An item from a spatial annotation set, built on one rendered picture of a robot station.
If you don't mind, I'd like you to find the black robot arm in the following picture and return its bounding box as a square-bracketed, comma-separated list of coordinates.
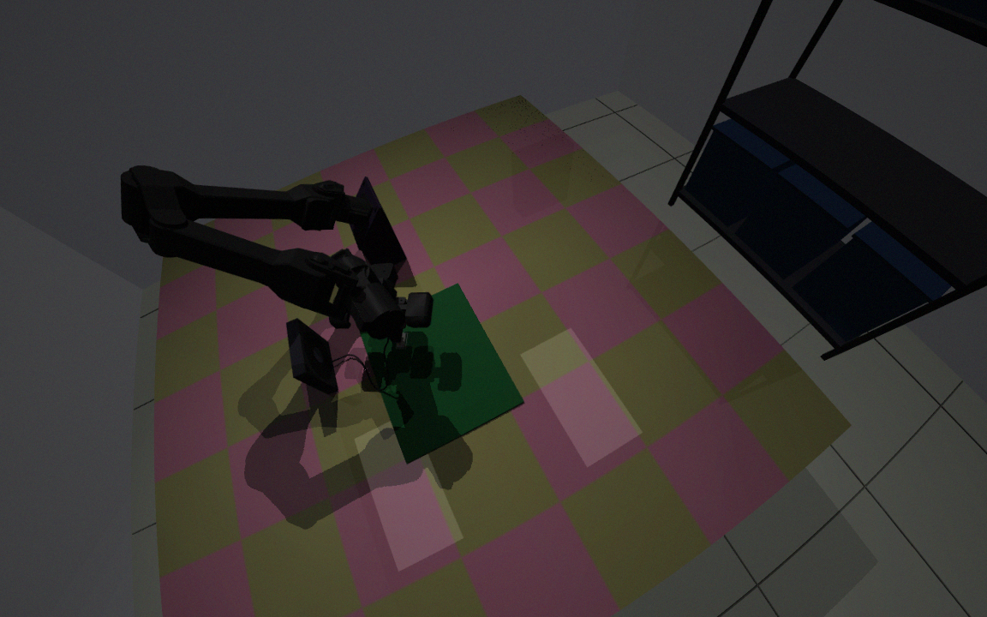
[121, 165, 405, 339]

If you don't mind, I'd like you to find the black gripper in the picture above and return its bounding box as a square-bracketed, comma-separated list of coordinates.
[329, 292, 434, 332]

